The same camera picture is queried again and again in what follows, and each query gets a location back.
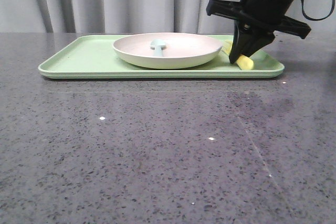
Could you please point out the light blue plastic spoon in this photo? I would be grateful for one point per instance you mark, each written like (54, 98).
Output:
(158, 45)

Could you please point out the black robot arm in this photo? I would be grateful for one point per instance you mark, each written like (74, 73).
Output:
(255, 23)

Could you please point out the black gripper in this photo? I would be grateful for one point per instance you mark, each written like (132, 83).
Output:
(264, 14)

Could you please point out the yellow plastic fork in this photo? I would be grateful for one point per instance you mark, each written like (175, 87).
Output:
(244, 62)

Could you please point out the cream round plate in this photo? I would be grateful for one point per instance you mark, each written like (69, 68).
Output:
(182, 50)

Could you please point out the grey pleated curtain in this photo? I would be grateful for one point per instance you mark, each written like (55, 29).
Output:
(110, 16)

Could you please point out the light green plastic tray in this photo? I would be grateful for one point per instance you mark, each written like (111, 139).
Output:
(92, 57)

